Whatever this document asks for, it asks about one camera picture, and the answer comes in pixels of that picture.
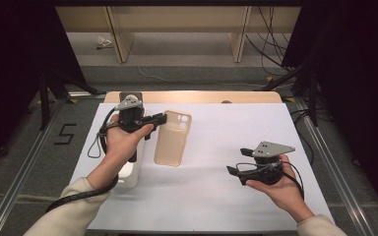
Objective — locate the white table mat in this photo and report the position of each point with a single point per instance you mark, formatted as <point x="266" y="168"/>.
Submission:
<point x="210" y="196"/>

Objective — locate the black curtain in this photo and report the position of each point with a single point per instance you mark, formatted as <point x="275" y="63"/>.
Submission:
<point x="357" y="65"/>
<point x="6" y="65"/>

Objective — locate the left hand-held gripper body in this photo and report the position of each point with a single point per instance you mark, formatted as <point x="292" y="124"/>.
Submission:
<point x="131" y="119"/>

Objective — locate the aluminium floor rail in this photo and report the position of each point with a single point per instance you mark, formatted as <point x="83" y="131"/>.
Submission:
<point x="11" y="193"/>
<point x="332" y="164"/>

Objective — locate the white storage box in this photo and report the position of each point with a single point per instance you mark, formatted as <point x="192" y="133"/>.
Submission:
<point x="129" y="178"/>

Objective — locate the black metal stand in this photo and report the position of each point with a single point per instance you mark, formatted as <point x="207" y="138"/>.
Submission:
<point x="44" y="98"/>
<point x="311" y="95"/>

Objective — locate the crumpled white paper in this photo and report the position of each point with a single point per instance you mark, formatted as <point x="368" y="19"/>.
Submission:
<point x="103" y="42"/>

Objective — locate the person's right hand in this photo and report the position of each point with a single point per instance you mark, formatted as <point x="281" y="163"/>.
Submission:
<point x="285" y="195"/>

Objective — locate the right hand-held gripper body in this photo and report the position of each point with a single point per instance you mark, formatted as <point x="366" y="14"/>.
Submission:
<point x="269" y="170"/>

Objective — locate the person's left hand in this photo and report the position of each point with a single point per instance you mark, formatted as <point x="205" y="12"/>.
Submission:
<point x="123" y="146"/>

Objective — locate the wooden table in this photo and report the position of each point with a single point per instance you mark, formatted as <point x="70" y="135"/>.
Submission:
<point x="210" y="97"/>

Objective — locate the light wooden background desk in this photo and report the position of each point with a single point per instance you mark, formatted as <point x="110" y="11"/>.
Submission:
<point x="177" y="19"/>

